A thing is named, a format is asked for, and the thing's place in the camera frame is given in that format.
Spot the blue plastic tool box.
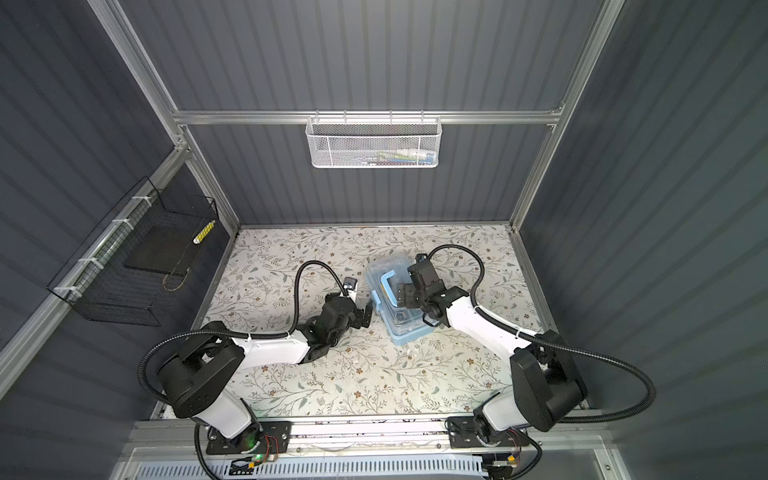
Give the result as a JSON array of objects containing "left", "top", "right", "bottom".
[{"left": 365, "top": 251, "right": 435, "bottom": 346}]

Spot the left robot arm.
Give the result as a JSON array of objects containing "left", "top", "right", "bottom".
[{"left": 157, "top": 294, "right": 373, "bottom": 440}]

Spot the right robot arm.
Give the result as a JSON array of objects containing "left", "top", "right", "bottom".
[{"left": 396, "top": 254, "right": 588, "bottom": 441}]

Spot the yellow item in basket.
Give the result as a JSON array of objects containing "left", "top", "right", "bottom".
[{"left": 193, "top": 220, "right": 216, "bottom": 245}]

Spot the white vented panel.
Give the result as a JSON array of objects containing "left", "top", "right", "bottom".
[{"left": 133, "top": 457, "right": 488, "bottom": 480}]

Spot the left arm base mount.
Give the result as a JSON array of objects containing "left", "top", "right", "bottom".
[{"left": 205, "top": 421, "right": 293, "bottom": 457}]

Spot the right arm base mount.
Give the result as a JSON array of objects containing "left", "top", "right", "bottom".
[{"left": 444, "top": 416, "right": 530, "bottom": 449}]

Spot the white wire mesh basket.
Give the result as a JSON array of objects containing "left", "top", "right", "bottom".
[{"left": 305, "top": 118, "right": 443, "bottom": 169}]

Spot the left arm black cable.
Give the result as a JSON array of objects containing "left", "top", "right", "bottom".
[{"left": 136, "top": 259, "right": 352, "bottom": 480}]

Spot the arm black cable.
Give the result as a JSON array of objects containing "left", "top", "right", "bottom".
[
  {"left": 136, "top": 259, "right": 352, "bottom": 480},
  {"left": 427, "top": 243, "right": 657, "bottom": 425}
]

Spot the black wire basket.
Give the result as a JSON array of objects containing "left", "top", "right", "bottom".
[{"left": 48, "top": 179, "right": 219, "bottom": 327}]

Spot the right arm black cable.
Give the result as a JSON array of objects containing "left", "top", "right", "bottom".
[{"left": 427, "top": 243, "right": 657, "bottom": 425}]

